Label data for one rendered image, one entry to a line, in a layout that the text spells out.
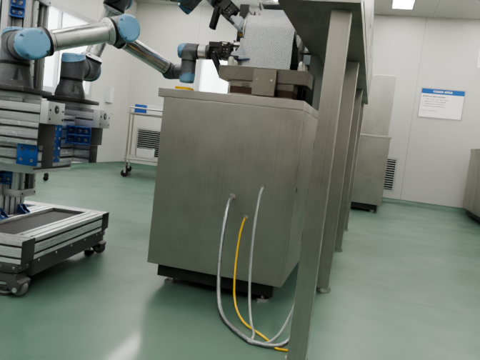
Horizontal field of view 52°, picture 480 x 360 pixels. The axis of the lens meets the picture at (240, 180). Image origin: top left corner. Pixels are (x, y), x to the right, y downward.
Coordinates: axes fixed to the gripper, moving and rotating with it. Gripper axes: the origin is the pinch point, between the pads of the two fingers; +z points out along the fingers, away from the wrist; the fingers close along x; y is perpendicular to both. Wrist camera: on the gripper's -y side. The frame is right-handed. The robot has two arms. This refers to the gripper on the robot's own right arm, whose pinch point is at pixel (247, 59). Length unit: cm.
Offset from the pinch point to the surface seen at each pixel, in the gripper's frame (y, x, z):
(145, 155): -79, 429, -253
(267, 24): 16.9, -0.2, 7.8
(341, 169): -47, 13, 50
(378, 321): -109, -14, 76
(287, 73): -7.6, -19.9, 23.8
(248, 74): -9.5, -19.9, 6.9
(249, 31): 13.5, -0.2, -0.4
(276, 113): -25.6, -25.9, 22.5
